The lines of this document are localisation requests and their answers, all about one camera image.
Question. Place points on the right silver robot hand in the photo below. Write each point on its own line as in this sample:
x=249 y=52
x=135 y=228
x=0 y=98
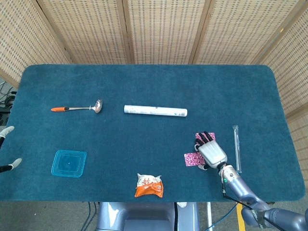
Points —
x=213 y=154

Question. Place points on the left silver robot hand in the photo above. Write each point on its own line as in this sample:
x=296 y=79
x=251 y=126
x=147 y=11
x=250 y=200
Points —
x=8 y=130

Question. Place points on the pink patterned card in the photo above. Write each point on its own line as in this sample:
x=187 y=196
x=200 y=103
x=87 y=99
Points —
x=192 y=159
x=212 y=135

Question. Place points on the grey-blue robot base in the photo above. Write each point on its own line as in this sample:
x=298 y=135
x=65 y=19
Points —
x=144 y=216

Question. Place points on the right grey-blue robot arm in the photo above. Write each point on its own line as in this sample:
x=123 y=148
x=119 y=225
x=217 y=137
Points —
x=238 y=187

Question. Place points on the black equipment box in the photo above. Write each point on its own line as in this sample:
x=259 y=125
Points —
x=3 y=118

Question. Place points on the clear plastic wrapped straw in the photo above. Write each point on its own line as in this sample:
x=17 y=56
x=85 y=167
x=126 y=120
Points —
x=237 y=149

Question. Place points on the white metal pole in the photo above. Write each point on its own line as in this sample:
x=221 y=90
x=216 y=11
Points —
x=209 y=216

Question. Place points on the blue translucent plastic lid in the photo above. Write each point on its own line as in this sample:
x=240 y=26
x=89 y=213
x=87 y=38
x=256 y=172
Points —
x=69 y=163

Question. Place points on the white printed paper roll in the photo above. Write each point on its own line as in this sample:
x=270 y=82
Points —
x=156 y=111

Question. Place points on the orange and white snack bag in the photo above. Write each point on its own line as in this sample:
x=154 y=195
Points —
x=149 y=188

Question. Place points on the yellow floor tape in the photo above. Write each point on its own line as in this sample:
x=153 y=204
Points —
x=240 y=225

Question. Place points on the teal carpet table cover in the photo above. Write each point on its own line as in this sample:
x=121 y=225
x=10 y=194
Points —
x=144 y=84

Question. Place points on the woven bamboo folding screen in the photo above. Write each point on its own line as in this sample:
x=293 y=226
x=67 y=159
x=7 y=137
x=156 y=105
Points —
x=163 y=29

